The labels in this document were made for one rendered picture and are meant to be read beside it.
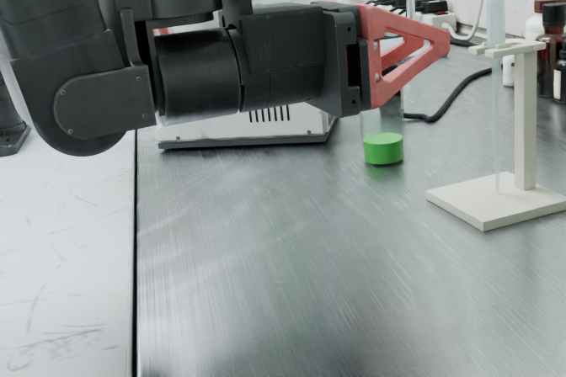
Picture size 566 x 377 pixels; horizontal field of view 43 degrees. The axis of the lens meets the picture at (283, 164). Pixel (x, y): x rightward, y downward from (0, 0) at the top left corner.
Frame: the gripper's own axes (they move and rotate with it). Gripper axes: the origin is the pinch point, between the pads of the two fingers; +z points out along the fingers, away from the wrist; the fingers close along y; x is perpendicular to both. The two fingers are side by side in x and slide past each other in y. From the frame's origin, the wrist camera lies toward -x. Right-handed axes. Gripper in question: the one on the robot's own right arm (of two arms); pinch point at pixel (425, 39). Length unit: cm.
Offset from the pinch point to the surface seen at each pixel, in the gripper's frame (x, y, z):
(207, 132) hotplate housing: 11.9, 30.7, -9.7
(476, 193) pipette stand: 13.0, 1.1, 4.8
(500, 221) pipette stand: 13.4, -4.0, 3.4
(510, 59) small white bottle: 9.8, 31.9, 31.5
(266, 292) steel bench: 14.1, -4.3, -15.0
